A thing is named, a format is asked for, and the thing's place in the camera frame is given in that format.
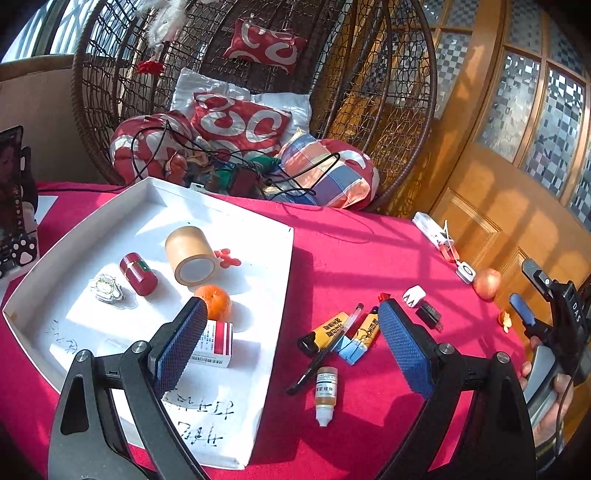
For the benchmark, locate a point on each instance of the white rectangular device box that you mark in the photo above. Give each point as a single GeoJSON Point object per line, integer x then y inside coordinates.
{"type": "Point", "coordinates": [429, 228]}

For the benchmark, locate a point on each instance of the yellow tube with black cap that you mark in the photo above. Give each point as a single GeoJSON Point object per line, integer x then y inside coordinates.
{"type": "Point", "coordinates": [325, 333]}

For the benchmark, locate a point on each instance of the green cloth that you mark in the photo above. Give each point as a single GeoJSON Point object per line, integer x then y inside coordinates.
{"type": "Point", "coordinates": [263, 164]}

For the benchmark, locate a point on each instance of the white pillow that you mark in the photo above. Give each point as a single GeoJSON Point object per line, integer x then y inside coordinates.
{"type": "Point", "coordinates": [217, 87]}

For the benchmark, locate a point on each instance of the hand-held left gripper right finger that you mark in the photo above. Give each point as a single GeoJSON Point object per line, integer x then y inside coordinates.
{"type": "Point", "coordinates": [404, 346]}

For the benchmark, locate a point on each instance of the orange mandarin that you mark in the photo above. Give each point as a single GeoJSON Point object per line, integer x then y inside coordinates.
{"type": "Point", "coordinates": [216, 301]}

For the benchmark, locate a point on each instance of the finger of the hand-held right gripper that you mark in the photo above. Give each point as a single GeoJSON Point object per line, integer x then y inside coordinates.
{"type": "Point", "coordinates": [521, 307]}
{"type": "Point", "coordinates": [535, 274]}

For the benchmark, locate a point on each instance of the hanging red patterned pillow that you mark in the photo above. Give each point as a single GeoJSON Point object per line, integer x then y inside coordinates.
{"type": "Point", "coordinates": [265, 44]}

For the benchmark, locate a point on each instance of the square red patterned cushion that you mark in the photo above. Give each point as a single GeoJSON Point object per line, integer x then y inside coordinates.
{"type": "Point", "coordinates": [240, 122]}

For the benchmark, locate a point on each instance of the small blue box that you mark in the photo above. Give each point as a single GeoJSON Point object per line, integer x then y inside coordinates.
{"type": "Point", "coordinates": [353, 351]}

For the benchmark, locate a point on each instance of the red apple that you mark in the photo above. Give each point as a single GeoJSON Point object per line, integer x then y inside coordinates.
{"type": "Point", "coordinates": [487, 285]}

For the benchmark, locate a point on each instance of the small red plastic toy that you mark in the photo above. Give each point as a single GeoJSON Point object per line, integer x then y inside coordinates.
{"type": "Point", "coordinates": [225, 258]}

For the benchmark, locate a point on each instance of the plaid pillow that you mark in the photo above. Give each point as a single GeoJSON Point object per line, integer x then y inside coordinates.
{"type": "Point", "coordinates": [323, 170]}

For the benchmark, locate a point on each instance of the white cardboard tray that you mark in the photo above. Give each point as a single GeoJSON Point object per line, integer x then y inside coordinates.
{"type": "Point", "coordinates": [92, 258]}

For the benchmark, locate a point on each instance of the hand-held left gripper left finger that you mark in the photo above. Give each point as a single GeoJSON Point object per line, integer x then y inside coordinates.
{"type": "Point", "coordinates": [182, 344]}

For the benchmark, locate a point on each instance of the white tassel ornament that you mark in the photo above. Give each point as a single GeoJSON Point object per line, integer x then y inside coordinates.
{"type": "Point", "coordinates": [159, 32]}

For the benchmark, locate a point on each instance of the brown wicker hanging chair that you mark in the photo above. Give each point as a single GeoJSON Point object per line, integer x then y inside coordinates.
{"type": "Point", "coordinates": [351, 92]}

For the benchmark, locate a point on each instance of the small black adapter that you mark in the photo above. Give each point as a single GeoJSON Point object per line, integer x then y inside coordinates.
{"type": "Point", "coordinates": [429, 316]}

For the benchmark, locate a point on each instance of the red white medicine box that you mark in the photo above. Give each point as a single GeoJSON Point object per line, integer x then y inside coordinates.
{"type": "Point", "coordinates": [216, 344]}

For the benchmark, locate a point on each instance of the white charger plug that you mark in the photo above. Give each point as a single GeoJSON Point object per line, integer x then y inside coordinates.
{"type": "Point", "coordinates": [414, 296]}

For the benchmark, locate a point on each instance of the small white square device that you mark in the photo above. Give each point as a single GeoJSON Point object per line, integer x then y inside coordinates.
{"type": "Point", "coordinates": [465, 271]}

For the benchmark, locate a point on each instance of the person's right hand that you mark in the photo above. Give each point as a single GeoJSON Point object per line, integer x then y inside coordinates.
{"type": "Point", "coordinates": [564, 394]}

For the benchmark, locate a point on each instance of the phone with paw case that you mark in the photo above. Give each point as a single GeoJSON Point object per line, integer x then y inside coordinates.
{"type": "Point", "coordinates": [23, 249]}

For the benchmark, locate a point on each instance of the red white bolster cushion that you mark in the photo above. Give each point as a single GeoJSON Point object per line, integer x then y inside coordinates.
{"type": "Point", "coordinates": [147, 147]}

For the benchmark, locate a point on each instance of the black clear pen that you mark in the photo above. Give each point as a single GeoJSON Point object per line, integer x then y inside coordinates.
{"type": "Point", "coordinates": [318, 360]}

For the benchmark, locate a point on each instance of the brown paper tube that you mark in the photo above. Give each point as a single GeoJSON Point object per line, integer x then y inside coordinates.
{"type": "Point", "coordinates": [187, 251]}

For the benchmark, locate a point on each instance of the round red white cushion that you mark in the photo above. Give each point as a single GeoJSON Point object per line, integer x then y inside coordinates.
{"type": "Point", "coordinates": [364, 170]}

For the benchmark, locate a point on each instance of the person's right forearm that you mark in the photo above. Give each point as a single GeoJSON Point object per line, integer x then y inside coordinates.
{"type": "Point", "coordinates": [549, 457]}

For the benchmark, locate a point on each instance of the window frame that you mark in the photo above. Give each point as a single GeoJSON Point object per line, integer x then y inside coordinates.
{"type": "Point", "coordinates": [51, 27]}

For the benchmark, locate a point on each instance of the white paper sheet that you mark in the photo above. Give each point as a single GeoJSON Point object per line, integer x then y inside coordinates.
{"type": "Point", "coordinates": [45, 210]}

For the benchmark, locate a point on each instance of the orange peel piece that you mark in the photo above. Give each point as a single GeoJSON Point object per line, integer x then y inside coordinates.
{"type": "Point", "coordinates": [505, 321]}

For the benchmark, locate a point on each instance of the short yellow tube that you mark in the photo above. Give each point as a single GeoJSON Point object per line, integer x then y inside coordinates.
{"type": "Point", "coordinates": [368, 327]}

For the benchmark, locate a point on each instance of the small dropper bottle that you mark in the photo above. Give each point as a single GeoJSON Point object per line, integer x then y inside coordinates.
{"type": "Point", "coordinates": [326, 392]}

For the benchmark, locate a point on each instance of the white green trinket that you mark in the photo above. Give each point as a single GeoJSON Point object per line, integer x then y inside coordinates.
{"type": "Point", "coordinates": [107, 288]}

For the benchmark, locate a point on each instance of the small red can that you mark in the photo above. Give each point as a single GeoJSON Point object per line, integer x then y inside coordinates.
{"type": "Point", "coordinates": [138, 274]}

